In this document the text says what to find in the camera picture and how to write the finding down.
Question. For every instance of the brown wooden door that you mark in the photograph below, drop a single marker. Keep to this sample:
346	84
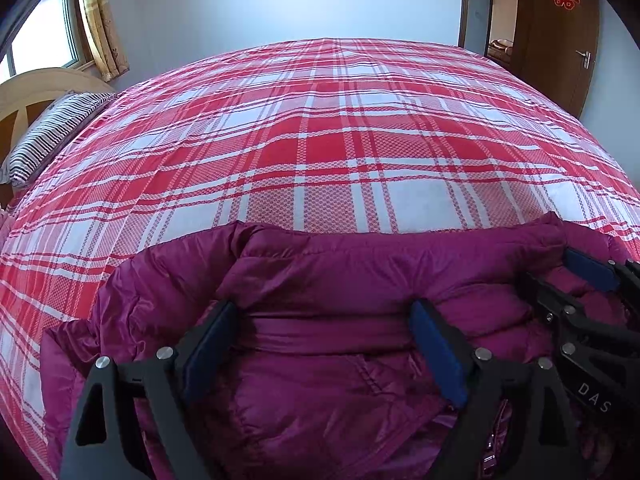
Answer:
545	50

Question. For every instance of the red plaid bed sheet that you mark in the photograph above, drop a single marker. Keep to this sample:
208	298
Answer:
325	135

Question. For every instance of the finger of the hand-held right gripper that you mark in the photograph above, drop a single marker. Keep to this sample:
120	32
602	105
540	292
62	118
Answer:
590	267
537	290

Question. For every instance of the wooden bed headboard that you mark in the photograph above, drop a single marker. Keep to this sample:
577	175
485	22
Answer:
20	105

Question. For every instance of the purple down jacket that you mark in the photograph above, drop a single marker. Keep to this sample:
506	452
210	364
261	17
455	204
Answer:
325	370

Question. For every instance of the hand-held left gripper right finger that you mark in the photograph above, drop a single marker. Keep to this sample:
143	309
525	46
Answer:
440	360

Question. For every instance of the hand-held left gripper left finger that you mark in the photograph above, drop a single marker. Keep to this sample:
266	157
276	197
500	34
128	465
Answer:
210	355

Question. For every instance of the yellow curtain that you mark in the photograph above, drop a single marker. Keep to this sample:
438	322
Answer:
102	25

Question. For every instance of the window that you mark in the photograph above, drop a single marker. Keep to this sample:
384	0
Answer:
45	35

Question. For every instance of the brown door frame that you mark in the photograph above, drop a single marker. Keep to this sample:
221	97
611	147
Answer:
465	10

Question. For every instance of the striped pillow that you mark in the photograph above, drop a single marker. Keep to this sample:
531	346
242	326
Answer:
50	130

